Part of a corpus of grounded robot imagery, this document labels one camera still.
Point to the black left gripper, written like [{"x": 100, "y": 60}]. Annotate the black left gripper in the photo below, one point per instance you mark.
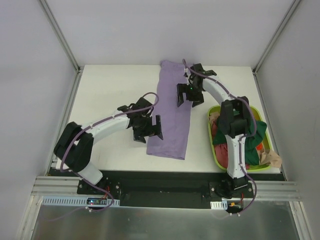
[{"x": 149, "y": 129}]

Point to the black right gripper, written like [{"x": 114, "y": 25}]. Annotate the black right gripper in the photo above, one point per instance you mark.
[{"x": 190, "y": 95}]

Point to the purple t shirt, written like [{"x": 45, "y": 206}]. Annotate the purple t shirt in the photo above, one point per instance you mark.
[{"x": 175, "y": 120}]

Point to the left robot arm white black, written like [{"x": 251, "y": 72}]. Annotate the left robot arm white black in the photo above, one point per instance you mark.
[{"x": 74, "y": 147}]

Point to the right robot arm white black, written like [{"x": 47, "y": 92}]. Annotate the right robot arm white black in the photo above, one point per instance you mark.
[{"x": 235, "y": 120}]

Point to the light pink t shirt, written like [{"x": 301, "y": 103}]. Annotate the light pink t shirt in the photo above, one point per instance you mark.
[{"x": 213, "y": 117}]

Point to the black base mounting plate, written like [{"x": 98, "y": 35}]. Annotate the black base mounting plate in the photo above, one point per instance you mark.
[{"x": 184, "y": 190}]

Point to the red pink t shirt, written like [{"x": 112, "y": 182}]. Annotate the red pink t shirt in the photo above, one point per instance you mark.
[{"x": 219, "y": 145}]

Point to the dark green t shirt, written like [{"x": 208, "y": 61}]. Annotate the dark green t shirt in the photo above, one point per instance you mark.
[{"x": 251, "y": 143}]

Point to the lime green plastic basket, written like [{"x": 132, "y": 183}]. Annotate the lime green plastic basket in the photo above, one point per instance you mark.
[{"x": 265, "y": 144}]

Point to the beige t shirt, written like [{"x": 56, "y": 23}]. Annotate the beige t shirt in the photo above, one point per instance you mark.
[{"x": 270, "y": 158}]

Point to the right white slotted cable duct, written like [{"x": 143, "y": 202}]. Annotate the right white slotted cable duct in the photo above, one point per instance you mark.
[{"x": 219, "y": 205}]

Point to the white slotted cable duct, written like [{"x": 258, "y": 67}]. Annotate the white slotted cable duct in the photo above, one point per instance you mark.
[
  {"x": 68, "y": 201},
  {"x": 219, "y": 205}
]

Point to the aluminium front rail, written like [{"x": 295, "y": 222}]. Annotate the aluminium front rail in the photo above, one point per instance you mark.
[{"x": 67, "y": 186}]

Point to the left white slotted cable duct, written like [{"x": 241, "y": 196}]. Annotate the left white slotted cable duct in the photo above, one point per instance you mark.
[{"x": 68, "y": 201}]

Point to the right aluminium frame post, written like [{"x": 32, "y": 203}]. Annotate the right aluminium frame post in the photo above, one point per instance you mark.
[{"x": 293, "y": 7}]

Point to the aluminium frame post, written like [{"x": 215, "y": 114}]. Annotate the aluminium frame post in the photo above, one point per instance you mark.
[
  {"x": 59, "y": 34},
  {"x": 293, "y": 7}
]

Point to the left aluminium frame post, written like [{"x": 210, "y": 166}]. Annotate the left aluminium frame post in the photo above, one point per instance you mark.
[{"x": 59, "y": 34}]

